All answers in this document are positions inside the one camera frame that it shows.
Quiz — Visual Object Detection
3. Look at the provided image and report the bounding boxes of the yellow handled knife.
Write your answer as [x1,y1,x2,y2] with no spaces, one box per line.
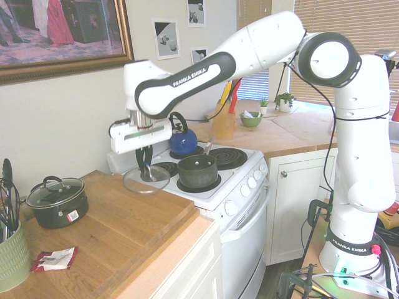
[219,81,233,105]

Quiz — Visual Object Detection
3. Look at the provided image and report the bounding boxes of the black kitchen tongs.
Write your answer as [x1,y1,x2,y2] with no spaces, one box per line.
[1,158,19,233]

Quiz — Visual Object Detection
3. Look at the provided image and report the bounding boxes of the gold framed painting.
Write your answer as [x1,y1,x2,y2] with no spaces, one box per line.
[0,0,136,87]

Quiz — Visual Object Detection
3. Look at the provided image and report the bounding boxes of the large wooden butcher block board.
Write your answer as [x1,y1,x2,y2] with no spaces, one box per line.
[0,169,200,299]

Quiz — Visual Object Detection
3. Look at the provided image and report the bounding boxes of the large grey paper print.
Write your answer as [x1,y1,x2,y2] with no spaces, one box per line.
[151,18,181,61]

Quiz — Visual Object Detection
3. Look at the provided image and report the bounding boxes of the black bar clamp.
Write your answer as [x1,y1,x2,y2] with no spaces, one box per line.
[278,263,317,299]

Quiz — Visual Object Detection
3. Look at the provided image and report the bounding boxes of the green C-clamp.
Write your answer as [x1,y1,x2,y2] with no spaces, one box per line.
[307,199,334,225]

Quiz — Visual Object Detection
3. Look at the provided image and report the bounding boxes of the red emergency stop button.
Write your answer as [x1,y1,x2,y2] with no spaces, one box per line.
[382,202,399,221]

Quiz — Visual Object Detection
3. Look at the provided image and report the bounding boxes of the glass lid with black handle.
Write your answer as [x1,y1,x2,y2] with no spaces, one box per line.
[26,176,85,209]

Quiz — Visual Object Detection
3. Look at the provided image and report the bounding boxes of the white cabinet with door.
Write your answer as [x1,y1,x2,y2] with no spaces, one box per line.
[264,148,339,267]

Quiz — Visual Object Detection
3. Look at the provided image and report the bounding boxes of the wide wooden window blind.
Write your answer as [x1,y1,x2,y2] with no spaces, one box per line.
[289,0,399,110]

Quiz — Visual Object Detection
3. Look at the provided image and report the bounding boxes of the white electric stove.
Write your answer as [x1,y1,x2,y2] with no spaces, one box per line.
[106,127,272,299]

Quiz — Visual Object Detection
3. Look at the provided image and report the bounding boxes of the black wire whisk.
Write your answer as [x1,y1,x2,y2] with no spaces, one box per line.
[0,179,21,234]

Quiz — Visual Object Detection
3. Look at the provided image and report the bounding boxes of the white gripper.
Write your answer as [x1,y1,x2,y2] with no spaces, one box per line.
[108,120,173,176]

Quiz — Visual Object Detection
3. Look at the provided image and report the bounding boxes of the blue kettle with black handle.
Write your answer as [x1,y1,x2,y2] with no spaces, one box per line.
[168,111,199,156]

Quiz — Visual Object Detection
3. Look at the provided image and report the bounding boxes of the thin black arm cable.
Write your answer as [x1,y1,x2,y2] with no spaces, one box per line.
[286,29,339,192]

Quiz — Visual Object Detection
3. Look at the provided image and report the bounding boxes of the green ribbed utensil holder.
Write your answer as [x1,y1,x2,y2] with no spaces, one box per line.
[0,219,32,293]

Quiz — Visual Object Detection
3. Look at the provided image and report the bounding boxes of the red and white packet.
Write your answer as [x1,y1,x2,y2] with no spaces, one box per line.
[30,247,78,273]

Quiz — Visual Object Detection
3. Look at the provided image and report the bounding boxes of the glass lid with steel handle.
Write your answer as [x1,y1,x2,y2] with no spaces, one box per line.
[122,164,171,194]

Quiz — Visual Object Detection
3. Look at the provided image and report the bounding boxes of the green bowl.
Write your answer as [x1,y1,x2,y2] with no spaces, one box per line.
[239,110,264,128]

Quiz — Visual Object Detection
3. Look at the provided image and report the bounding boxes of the dark saucepan with steel handle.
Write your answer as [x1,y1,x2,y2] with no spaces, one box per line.
[176,136,218,189]

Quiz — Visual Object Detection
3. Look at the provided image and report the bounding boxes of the bushy plant in white pot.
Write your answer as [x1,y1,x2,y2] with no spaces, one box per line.
[274,92,297,113]

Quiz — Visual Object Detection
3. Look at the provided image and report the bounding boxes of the black stockpot with price sticker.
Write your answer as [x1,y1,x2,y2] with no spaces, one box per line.
[27,191,90,230]

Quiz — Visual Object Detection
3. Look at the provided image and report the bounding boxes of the white cabinet without knob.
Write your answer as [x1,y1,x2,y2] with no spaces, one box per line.
[149,217,224,299]

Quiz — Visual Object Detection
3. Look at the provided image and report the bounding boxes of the wooden knife block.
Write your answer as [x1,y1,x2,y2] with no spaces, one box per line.
[211,99,237,140]

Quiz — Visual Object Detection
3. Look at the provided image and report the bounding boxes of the narrow wooden window blind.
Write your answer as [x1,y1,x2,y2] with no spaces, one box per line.
[236,0,272,101]

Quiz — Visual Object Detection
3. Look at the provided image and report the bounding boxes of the black cable bundle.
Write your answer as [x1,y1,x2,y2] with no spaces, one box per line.
[372,217,399,290]

